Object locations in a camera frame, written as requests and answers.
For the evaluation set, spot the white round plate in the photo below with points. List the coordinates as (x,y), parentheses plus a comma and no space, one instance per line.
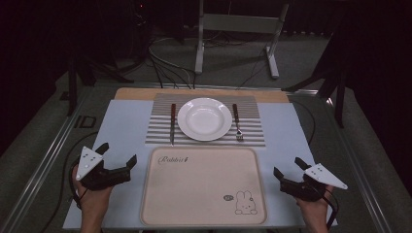
(204,119)

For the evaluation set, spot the black tripod stand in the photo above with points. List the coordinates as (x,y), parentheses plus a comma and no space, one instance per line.
(340,97)
(73,84)

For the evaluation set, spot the metal floor rail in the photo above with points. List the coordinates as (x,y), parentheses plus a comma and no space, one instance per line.
(39,174)
(362,181)

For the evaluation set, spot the grey striped placemat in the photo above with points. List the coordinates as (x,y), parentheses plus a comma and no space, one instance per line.
(158,129)

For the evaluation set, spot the person's left hand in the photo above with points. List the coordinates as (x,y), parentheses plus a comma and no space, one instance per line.
(94,198)

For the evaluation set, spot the person's right hand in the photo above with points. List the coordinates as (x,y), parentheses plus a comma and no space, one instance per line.
(315,207)

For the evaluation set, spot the grey metal stand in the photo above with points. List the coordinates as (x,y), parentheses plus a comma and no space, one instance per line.
(238,23)

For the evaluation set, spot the beige tray with rabbit print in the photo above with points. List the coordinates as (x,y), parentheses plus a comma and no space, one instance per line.
(200,187)

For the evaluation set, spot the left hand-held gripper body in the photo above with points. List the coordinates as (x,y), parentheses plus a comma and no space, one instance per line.
(88,163)

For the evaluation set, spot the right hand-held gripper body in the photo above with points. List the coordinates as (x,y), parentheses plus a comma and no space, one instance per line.
(324,176)

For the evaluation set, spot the wooden board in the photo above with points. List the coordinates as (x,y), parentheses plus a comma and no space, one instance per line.
(136,94)

